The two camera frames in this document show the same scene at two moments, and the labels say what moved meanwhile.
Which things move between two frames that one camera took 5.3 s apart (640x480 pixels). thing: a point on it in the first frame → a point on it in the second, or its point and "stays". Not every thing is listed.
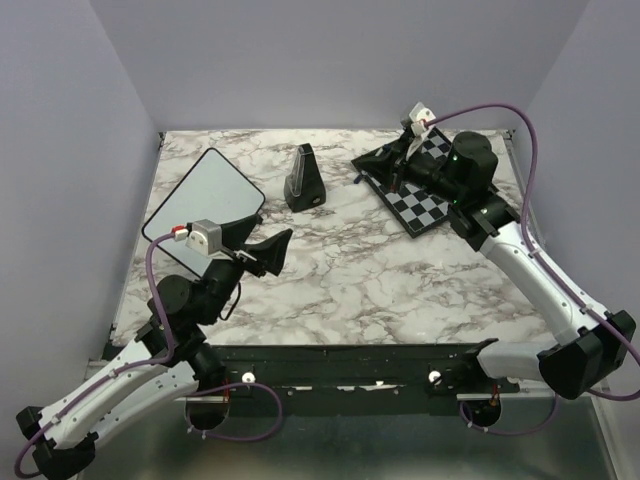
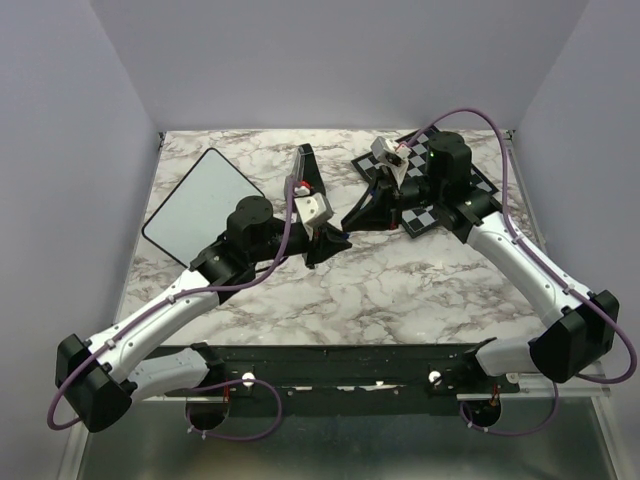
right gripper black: [383, 162] → [382, 208]
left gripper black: [270, 253] → [331, 244]
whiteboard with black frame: [210, 188] stays
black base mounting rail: [328, 380] stays
